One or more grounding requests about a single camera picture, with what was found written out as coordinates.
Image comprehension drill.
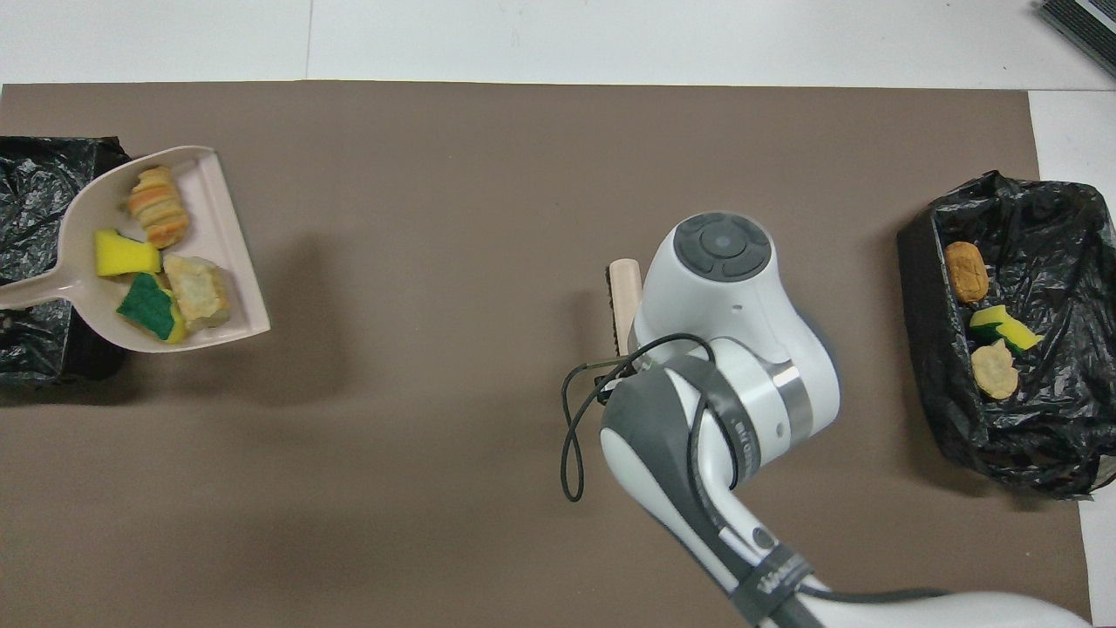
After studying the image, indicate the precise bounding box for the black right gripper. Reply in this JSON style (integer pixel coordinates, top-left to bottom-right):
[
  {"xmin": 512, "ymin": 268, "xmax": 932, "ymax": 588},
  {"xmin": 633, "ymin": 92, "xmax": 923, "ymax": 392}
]
[{"xmin": 595, "ymin": 356, "xmax": 636, "ymax": 404}]

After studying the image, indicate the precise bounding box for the beige hand brush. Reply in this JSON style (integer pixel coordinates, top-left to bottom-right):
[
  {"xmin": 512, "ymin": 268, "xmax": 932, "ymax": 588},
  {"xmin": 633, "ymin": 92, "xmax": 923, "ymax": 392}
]
[{"xmin": 605, "ymin": 258, "xmax": 644, "ymax": 358}]

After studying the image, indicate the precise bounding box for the oval brown bread roll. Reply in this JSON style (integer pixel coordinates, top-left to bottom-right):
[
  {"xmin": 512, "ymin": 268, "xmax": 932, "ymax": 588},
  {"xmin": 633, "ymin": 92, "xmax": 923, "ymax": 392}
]
[{"xmin": 944, "ymin": 241, "xmax": 990, "ymax": 304}]

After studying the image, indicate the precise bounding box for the small croissant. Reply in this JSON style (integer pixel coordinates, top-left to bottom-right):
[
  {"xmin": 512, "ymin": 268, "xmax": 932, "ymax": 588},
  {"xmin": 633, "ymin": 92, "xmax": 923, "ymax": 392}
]
[{"xmin": 971, "ymin": 339, "xmax": 1020, "ymax": 401}]

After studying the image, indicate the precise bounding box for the notched yellow sponge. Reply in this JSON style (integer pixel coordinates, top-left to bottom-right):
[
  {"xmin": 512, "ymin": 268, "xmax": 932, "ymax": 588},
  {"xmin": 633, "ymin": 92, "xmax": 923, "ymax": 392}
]
[{"xmin": 970, "ymin": 304, "xmax": 1045, "ymax": 354}]

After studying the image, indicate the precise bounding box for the pale bread chunk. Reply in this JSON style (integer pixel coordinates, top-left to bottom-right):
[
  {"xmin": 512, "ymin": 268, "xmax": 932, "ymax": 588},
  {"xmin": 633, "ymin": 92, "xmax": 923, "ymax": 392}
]
[{"xmin": 162, "ymin": 254, "xmax": 232, "ymax": 332}]

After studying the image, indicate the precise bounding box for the green and yellow sponge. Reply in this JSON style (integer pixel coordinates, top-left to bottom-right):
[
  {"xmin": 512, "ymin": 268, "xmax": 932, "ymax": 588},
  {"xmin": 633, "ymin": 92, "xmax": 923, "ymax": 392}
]
[{"xmin": 116, "ymin": 272, "xmax": 186, "ymax": 344}]

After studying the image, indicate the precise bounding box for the striped torn croissant piece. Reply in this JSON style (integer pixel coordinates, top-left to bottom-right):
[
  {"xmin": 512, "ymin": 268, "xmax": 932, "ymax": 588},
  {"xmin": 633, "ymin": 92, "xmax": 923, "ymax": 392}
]
[{"xmin": 127, "ymin": 166, "xmax": 191, "ymax": 249}]

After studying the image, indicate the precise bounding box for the yellow sponge wedge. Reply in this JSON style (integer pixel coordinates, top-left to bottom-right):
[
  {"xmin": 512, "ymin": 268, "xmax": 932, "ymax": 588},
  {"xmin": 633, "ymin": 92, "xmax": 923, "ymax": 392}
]
[{"xmin": 94, "ymin": 229, "xmax": 163, "ymax": 278}]

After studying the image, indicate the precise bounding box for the beige plastic dustpan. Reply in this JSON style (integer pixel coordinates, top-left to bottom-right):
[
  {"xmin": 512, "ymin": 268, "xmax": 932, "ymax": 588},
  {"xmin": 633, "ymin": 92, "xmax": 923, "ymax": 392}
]
[{"xmin": 0, "ymin": 145, "xmax": 271, "ymax": 354}]

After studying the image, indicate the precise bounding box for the black bag lined bin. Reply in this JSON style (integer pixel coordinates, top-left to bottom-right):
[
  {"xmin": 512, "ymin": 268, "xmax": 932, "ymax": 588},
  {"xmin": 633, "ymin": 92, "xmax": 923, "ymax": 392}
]
[
  {"xmin": 897, "ymin": 170, "xmax": 1116, "ymax": 501},
  {"xmin": 0, "ymin": 135, "xmax": 133, "ymax": 387}
]

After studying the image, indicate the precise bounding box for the brown table mat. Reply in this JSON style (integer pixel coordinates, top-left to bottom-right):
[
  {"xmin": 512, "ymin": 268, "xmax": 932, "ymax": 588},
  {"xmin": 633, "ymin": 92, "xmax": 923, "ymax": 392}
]
[{"xmin": 0, "ymin": 81, "xmax": 1093, "ymax": 628}]

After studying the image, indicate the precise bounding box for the dark ribbed box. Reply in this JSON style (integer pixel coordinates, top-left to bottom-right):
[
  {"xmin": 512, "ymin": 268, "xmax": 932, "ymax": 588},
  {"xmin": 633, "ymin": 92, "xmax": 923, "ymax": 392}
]
[{"xmin": 1038, "ymin": 0, "xmax": 1116, "ymax": 79}]

